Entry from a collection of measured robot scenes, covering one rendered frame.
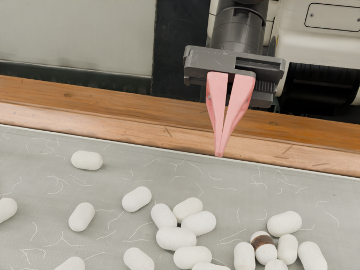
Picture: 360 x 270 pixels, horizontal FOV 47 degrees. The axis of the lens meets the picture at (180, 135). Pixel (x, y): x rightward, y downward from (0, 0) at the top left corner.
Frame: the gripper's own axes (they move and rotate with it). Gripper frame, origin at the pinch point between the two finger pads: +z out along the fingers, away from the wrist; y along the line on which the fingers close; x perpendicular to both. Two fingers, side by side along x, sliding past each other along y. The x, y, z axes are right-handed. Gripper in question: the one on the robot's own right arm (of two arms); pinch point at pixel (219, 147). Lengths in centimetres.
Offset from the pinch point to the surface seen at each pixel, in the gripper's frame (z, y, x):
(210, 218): 6.8, 0.2, 1.6
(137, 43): -112, -56, 166
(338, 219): 3.7, 13.9, 6.7
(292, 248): 8.5, 8.0, 0.2
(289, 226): 6.1, 7.9, 2.5
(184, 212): 6.7, -2.4, 2.1
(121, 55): -107, -65, 172
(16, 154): 2.1, -24.5, 8.8
